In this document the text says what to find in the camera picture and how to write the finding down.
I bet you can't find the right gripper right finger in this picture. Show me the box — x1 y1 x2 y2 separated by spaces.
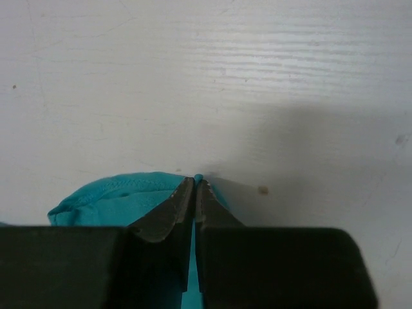
195 181 379 308

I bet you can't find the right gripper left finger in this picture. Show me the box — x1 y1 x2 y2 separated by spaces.
1 178 196 308

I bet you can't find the teal t shirt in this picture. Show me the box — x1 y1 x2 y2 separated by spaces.
0 172 232 309

